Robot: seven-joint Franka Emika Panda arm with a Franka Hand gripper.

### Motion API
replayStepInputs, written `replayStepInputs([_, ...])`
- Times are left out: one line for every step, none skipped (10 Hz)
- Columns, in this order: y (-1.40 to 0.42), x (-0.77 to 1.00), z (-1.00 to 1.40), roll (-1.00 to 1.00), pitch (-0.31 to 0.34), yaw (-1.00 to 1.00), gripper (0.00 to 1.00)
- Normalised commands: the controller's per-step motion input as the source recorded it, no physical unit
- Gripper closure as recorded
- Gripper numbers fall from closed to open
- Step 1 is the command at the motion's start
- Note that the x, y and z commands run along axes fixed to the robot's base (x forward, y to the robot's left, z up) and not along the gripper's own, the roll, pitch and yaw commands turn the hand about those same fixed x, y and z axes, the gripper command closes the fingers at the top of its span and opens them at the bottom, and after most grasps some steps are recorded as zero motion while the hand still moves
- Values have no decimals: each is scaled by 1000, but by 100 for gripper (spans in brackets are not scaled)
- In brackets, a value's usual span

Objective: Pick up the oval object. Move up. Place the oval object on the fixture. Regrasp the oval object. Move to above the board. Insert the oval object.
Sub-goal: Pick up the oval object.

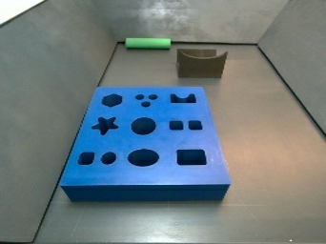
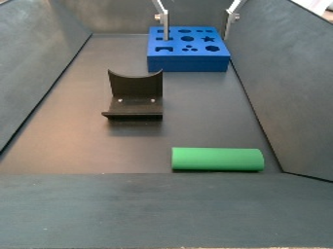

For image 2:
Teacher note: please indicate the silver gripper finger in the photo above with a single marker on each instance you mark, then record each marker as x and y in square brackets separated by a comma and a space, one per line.
[233, 15]
[162, 16]

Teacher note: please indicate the black curved cradle fixture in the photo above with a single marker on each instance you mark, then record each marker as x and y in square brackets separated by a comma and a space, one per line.
[137, 97]

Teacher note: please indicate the green oval cylinder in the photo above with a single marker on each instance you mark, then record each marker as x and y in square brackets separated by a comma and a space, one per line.
[217, 159]

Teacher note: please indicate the blue shape sorter block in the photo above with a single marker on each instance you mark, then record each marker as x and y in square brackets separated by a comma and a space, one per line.
[193, 50]

